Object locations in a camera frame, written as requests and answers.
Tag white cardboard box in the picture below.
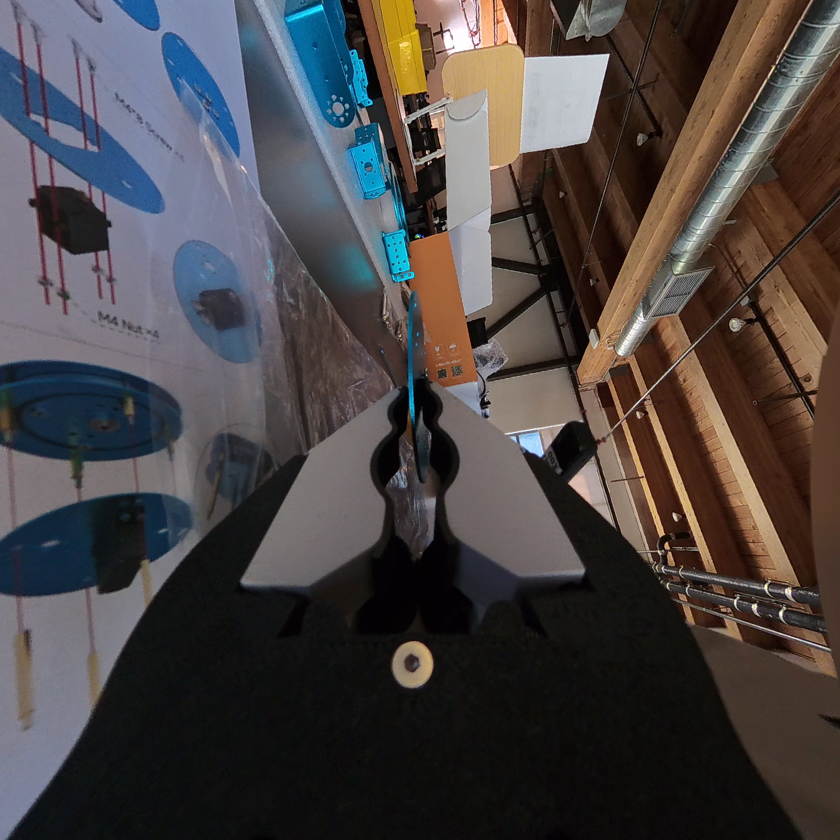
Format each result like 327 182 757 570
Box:
445 91 494 317

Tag ceiling pipes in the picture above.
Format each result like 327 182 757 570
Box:
651 533 829 652

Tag white foam tray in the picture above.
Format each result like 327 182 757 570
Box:
262 0 416 291

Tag orange cardboard box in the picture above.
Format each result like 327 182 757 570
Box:
407 230 478 386

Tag white board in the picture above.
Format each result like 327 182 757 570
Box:
521 53 611 154

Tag blue perforated plate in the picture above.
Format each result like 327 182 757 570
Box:
382 229 417 283

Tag light wooden panel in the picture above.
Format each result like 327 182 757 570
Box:
440 44 526 172

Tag blue metal ring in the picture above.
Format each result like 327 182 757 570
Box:
386 163 409 225

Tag grey desk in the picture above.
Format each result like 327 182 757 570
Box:
233 0 411 368

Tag yellow box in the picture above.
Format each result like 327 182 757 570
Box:
370 0 429 95

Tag blue round metal disc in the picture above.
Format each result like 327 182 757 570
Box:
403 290 438 485

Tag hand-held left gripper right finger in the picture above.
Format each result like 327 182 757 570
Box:
423 382 587 631

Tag blue servo bracket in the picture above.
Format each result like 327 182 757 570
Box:
347 122 389 199

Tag small bags of screws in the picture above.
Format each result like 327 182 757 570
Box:
377 292 411 339

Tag blue U-shaped bracket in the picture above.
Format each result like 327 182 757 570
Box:
284 0 360 130

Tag clear plastic bag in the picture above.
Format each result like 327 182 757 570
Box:
164 98 435 567

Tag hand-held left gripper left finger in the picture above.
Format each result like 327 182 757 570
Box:
239 386 422 631

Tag wooden ceiling beam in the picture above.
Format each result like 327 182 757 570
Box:
576 0 816 386

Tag white instruction manual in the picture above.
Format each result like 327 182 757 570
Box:
0 0 311 809

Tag silver ventilation duct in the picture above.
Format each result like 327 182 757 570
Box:
616 0 840 357

